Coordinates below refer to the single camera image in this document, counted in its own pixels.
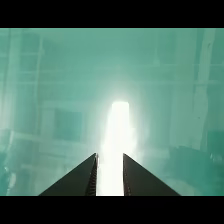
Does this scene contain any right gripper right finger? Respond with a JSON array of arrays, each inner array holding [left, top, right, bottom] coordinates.
[[122, 153, 181, 197]]

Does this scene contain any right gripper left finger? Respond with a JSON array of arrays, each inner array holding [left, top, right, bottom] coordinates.
[[38, 152, 99, 197]]

